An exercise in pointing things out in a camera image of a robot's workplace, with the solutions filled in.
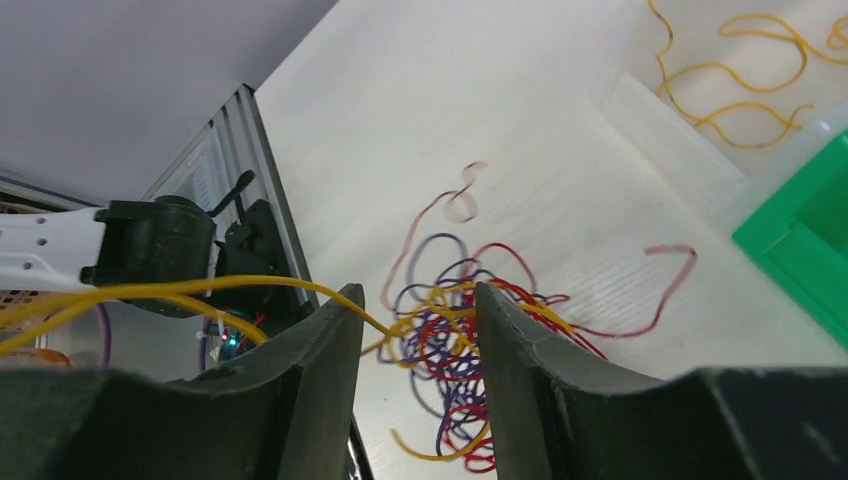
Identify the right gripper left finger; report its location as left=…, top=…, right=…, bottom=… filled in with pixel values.
left=1, top=301, right=366, bottom=479

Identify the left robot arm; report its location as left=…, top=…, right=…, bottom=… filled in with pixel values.
left=1, top=170, right=270, bottom=311

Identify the aluminium frame rail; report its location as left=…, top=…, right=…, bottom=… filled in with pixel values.
left=144, top=85, right=310, bottom=280

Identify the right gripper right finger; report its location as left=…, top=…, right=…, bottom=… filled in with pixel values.
left=475, top=284, right=847, bottom=479

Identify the clear plastic bin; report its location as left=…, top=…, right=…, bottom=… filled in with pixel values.
left=593, top=1, right=847, bottom=232

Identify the green plastic bin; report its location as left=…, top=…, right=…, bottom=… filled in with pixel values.
left=732, top=132, right=847, bottom=347

